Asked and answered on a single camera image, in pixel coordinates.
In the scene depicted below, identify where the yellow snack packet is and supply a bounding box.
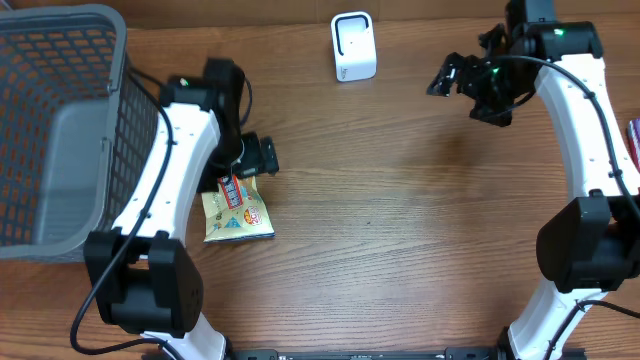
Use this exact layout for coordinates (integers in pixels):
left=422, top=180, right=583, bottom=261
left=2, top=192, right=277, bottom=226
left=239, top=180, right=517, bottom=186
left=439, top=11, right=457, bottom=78
left=201, top=176, right=275, bottom=243

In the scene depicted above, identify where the red purple pad pack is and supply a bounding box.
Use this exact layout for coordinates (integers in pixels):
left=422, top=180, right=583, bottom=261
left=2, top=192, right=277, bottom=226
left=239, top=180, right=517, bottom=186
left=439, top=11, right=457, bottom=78
left=627, top=118, right=640, bottom=171

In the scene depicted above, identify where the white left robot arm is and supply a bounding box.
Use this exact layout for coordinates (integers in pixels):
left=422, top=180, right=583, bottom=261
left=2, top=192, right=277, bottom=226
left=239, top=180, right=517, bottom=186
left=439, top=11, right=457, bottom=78
left=83, top=58, right=279, bottom=359

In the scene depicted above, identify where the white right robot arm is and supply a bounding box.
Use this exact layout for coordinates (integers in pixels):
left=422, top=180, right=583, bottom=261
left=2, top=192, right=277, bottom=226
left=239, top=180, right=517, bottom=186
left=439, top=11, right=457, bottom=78
left=427, top=0, right=639, bottom=359

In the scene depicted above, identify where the white barcode scanner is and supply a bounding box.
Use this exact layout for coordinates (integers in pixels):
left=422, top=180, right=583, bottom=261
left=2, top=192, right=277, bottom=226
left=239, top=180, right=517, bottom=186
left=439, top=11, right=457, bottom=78
left=330, top=11, right=377, bottom=82

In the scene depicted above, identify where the grey plastic shopping basket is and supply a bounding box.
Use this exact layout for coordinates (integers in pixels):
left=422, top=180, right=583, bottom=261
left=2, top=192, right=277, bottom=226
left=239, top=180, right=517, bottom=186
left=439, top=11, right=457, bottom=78
left=1, top=4, right=160, bottom=262

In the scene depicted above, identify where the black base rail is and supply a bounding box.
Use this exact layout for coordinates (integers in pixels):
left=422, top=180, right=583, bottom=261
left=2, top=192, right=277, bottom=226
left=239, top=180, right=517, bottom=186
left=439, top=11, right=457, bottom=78
left=232, top=347, right=589, bottom=360

